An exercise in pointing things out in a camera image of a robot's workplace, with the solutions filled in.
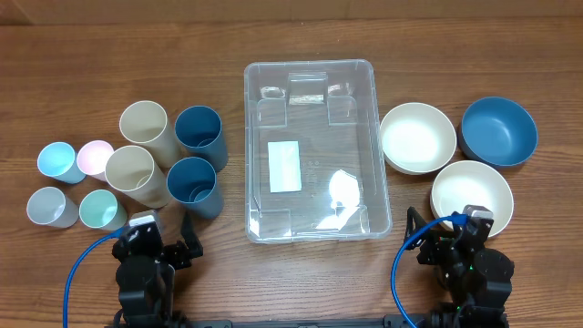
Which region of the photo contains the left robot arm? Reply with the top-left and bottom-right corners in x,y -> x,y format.
112,210 -> 203,328

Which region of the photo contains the white label in bin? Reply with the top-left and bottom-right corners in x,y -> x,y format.
268,141 -> 302,193

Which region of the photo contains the small pink cup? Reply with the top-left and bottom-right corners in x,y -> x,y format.
77,140 -> 114,181

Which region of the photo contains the tall blue cup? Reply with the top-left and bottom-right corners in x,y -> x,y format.
175,106 -> 229,171
167,157 -> 224,220

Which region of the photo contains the tall beige cup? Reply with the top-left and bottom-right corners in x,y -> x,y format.
118,100 -> 182,168
105,145 -> 171,209

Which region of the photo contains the clear plastic storage bin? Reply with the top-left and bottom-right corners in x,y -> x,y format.
244,59 -> 393,244

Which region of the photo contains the small grey cup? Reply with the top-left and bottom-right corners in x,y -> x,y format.
26,187 -> 78,228

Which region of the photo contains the tall blue cup front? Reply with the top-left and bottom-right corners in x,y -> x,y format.
167,157 -> 224,220

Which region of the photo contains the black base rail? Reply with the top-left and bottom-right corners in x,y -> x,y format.
138,314 -> 409,328

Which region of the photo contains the small mint green cup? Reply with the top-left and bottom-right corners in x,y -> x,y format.
79,190 -> 128,231

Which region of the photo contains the dark blue bowl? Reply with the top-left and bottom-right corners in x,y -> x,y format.
458,97 -> 539,169

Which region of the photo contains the small light blue cup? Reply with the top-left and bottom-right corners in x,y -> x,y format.
36,141 -> 87,184

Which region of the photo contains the tall blue cup rear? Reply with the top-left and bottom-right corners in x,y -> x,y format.
175,106 -> 229,171

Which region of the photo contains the tall beige cup front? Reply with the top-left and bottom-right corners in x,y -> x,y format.
105,145 -> 171,209

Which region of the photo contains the right blue cable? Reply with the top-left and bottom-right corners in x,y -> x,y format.
390,212 -> 469,328

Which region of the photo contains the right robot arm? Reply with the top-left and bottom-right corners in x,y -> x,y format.
400,205 -> 515,327

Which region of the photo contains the cream bowl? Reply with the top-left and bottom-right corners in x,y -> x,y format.
380,102 -> 457,175
430,160 -> 515,237

